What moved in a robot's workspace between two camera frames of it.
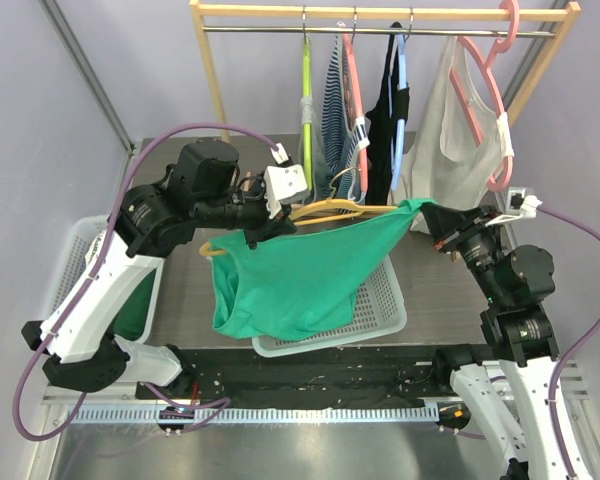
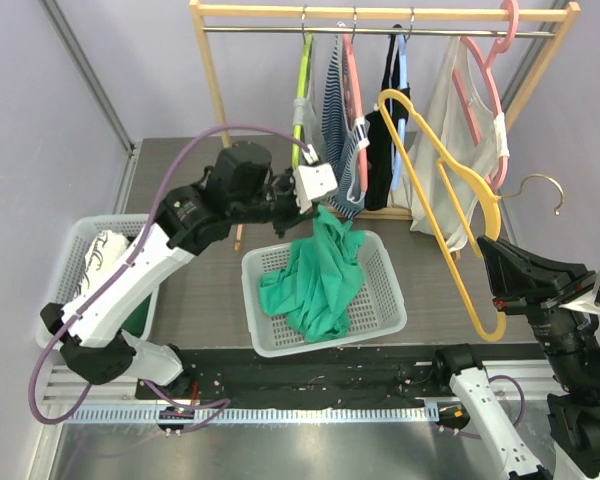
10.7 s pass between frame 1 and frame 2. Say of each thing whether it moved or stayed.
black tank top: stayed
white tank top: stayed
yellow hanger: moved
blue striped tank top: stayed
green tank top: moved
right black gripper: moved
